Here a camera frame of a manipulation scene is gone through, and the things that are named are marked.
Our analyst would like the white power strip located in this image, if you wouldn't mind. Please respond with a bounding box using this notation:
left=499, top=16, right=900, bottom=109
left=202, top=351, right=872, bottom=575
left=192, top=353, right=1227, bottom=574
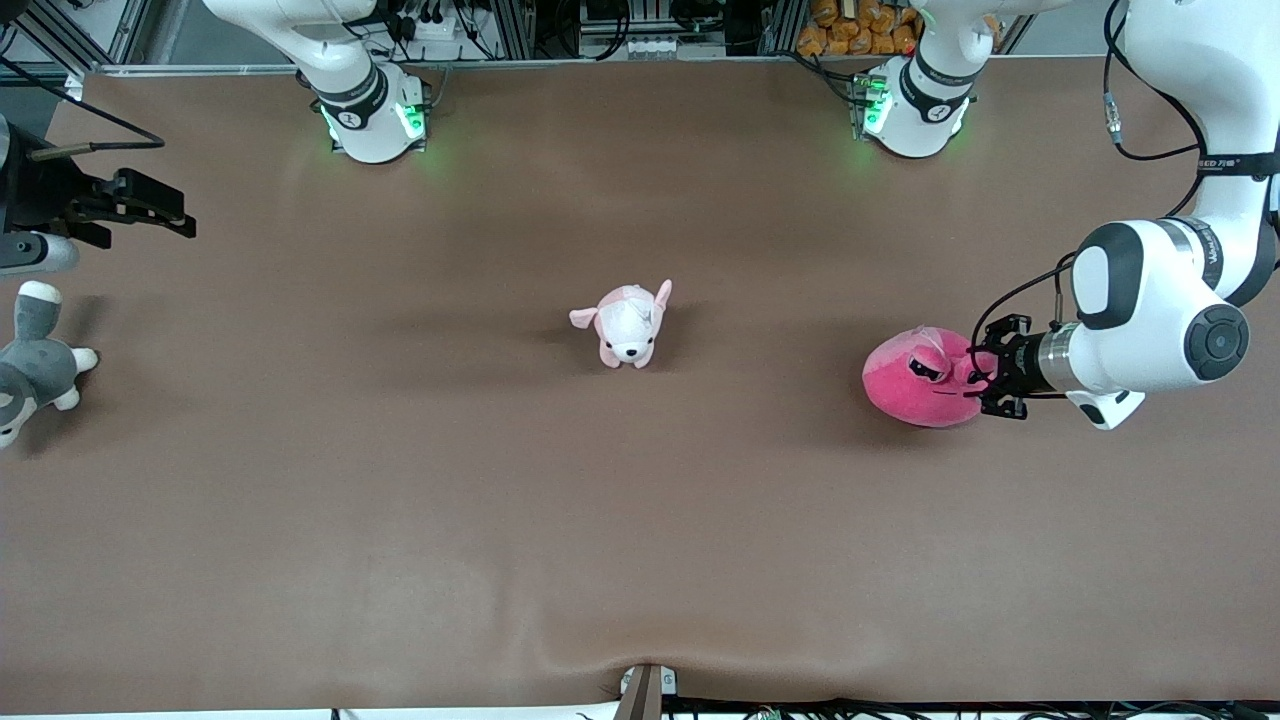
left=398, top=8, right=473, bottom=43

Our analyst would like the bag of orange snacks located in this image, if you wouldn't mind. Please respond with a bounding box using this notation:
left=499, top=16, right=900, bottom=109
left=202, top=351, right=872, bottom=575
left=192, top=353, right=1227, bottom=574
left=797, top=0, right=923, bottom=58

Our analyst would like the grey white husky plush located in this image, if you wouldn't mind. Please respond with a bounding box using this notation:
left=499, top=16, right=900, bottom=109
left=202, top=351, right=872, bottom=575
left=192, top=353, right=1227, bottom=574
left=0, top=281, right=100, bottom=449

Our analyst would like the pink round plush toy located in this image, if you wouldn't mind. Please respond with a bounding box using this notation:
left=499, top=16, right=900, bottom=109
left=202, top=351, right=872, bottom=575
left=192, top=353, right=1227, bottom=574
left=862, top=326, right=1001, bottom=429

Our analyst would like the white pink dog plush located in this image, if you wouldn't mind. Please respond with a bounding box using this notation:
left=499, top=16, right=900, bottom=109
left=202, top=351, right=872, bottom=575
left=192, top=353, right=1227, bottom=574
left=569, top=279, right=674, bottom=370

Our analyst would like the aluminium frame profile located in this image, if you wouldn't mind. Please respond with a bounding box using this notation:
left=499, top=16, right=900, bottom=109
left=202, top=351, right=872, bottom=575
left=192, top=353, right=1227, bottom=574
left=0, top=0, right=151, bottom=76

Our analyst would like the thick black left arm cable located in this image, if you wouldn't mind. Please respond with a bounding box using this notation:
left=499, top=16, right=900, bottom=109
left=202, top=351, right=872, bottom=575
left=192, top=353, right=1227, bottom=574
left=1100, top=0, right=1213, bottom=219

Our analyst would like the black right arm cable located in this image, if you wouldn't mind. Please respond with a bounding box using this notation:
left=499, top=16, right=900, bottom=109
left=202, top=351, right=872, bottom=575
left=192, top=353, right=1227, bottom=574
left=0, top=55, right=167, bottom=163

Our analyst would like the thin black left gripper cable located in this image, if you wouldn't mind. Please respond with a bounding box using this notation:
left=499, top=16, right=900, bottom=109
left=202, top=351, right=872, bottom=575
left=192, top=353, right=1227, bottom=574
left=972, top=252, right=1079, bottom=346

